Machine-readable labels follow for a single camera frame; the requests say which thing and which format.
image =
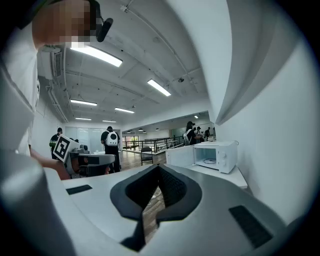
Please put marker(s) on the ceiling air conditioner unit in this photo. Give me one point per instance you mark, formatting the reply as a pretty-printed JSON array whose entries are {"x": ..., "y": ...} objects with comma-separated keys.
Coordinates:
[{"x": 56, "y": 65}]

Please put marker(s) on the person's left forearm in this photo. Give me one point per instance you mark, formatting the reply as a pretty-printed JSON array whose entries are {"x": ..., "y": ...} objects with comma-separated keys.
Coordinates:
[{"x": 50, "y": 165}]

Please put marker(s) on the black head-worn camera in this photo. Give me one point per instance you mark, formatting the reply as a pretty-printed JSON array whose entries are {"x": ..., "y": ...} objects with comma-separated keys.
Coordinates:
[{"x": 105, "y": 30}]

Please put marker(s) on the black folding chair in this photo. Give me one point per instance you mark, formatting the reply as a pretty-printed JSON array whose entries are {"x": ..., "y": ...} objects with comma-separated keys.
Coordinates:
[{"x": 146, "y": 150}]

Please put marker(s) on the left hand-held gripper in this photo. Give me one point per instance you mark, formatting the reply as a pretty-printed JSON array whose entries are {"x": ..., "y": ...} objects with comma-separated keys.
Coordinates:
[{"x": 61, "y": 147}]

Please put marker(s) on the round ceiling fixture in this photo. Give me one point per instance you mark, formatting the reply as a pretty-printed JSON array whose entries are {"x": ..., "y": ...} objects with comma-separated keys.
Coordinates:
[{"x": 180, "y": 80}]

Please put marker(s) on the white microwave oven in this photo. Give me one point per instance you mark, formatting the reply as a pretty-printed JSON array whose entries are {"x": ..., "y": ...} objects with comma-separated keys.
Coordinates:
[{"x": 226, "y": 157}]

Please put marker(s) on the black metal railing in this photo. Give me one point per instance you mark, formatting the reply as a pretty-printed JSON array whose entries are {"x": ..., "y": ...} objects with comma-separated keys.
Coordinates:
[{"x": 155, "y": 145}]

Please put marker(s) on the person's head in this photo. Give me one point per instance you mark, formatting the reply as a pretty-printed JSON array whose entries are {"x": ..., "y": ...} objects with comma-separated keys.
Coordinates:
[{"x": 62, "y": 22}]

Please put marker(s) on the white backpack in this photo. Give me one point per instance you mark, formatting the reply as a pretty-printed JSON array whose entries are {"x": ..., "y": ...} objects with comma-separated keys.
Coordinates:
[
  {"x": 186, "y": 138},
  {"x": 111, "y": 138}
]

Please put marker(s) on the long ceiling light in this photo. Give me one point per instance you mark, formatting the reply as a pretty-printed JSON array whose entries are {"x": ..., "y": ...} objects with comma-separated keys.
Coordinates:
[
  {"x": 100, "y": 55},
  {"x": 109, "y": 121},
  {"x": 124, "y": 110},
  {"x": 83, "y": 102},
  {"x": 158, "y": 87},
  {"x": 83, "y": 119}
]

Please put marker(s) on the person's white shirt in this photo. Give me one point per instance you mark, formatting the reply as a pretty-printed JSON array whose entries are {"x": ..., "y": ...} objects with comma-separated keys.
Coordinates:
[{"x": 17, "y": 87}]

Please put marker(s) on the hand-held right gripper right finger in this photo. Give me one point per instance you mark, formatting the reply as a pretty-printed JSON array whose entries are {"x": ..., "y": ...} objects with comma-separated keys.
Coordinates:
[{"x": 212, "y": 225}]

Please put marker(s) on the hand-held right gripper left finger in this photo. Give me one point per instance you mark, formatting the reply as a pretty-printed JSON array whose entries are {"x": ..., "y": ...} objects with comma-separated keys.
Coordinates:
[{"x": 100, "y": 212}]

